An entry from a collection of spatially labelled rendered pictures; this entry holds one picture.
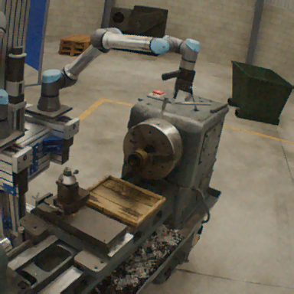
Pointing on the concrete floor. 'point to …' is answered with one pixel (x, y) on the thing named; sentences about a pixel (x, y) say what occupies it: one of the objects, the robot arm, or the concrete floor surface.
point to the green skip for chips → (258, 93)
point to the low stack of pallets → (74, 44)
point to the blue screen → (36, 36)
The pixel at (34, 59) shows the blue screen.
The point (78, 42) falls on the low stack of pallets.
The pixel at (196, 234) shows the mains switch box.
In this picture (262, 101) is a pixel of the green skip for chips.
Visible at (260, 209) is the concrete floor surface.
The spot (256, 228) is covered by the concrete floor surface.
